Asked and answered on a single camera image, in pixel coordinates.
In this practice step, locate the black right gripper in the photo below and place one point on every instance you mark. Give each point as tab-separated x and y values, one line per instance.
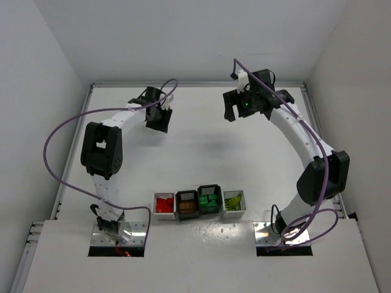
231	102

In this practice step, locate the red round lego piece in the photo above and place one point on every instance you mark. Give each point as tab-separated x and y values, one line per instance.
168	209

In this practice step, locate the white bin far right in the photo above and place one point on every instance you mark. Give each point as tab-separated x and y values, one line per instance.
233	214

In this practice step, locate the orange brown lego brick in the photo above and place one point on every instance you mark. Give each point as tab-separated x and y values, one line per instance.
187	206

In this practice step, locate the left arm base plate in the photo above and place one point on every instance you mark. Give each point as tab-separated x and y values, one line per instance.
131	234

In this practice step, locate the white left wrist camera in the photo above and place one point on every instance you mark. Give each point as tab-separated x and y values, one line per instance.
165	105

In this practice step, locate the lime square lego brick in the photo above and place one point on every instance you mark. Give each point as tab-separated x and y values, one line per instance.
233	204

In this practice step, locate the red rectangular lego brick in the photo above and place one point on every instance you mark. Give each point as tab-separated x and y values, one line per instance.
161	203

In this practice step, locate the black bin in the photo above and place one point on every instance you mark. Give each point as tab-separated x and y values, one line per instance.
212	189
187	195

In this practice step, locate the black bin left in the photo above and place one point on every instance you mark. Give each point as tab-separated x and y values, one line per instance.
187	195

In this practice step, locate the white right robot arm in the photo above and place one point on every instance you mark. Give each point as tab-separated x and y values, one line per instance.
325	169

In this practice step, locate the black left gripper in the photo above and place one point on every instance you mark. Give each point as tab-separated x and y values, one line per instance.
159	120

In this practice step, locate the white bin far left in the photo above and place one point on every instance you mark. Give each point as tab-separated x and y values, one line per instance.
170	199

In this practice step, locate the black bin right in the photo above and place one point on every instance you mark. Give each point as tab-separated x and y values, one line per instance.
212	189

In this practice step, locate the green upside-down lego brick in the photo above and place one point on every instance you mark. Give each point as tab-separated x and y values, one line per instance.
204	200

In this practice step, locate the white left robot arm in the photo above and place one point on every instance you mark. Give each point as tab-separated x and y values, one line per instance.
102	151

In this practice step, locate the white bin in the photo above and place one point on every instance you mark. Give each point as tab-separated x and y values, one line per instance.
233	214
170	199

